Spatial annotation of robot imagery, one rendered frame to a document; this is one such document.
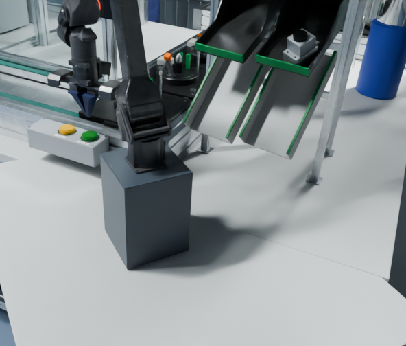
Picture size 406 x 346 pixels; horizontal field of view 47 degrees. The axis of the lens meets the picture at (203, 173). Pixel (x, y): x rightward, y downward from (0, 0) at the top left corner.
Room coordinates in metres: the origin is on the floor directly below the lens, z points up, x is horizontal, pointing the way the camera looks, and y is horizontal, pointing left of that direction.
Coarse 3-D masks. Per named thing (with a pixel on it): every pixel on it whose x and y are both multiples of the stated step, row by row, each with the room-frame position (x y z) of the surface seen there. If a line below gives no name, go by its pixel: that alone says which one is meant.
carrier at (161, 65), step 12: (180, 60) 1.47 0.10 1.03; (156, 72) 1.47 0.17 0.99; (180, 72) 1.47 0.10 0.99; (192, 72) 1.48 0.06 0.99; (204, 72) 1.54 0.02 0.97; (156, 84) 1.40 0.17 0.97; (168, 84) 1.41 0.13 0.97; (180, 84) 1.41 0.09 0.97; (192, 84) 1.42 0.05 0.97; (180, 96) 1.34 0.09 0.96; (192, 96) 1.33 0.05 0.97
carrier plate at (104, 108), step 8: (168, 96) 1.32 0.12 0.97; (176, 96) 1.32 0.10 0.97; (96, 104) 1.22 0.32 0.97; (104, 104) 1.23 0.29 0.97; (112, 104) 1.23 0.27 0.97; (168, 104) 1.26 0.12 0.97; (176, 104) 1.26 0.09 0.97; (184, 104) 1.27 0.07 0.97; (80, 112) 1.17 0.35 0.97; (96, 112) 1.18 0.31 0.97; (104, 112) 1.18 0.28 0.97; (112, 112) 1.18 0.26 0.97; (168, 112) 1.21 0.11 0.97; (176, 112) 1.21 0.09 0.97; (96, 120) 1.15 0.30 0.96; (104, 120) 1.14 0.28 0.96; (112, 120) 1.13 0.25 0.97
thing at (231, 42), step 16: (224, 0) 1.19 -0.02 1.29; (240, 0) 1.26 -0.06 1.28; (256, 0) 1.25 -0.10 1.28; (272, 0) 1.13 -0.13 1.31; (224, 16) 1.20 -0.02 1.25; (240, 16) 1.19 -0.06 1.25; (256, 16) 1.18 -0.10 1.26; (272, 16) 1.14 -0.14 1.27; (208, 32) 1.14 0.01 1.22; (224, 32) 1.15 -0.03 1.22; (240, 32) 1.14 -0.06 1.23; (256, 32) 1.13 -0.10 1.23; (208, 48) 1.08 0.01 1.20; (224, 48) 1.09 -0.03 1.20; (240, 48) 1.08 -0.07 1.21
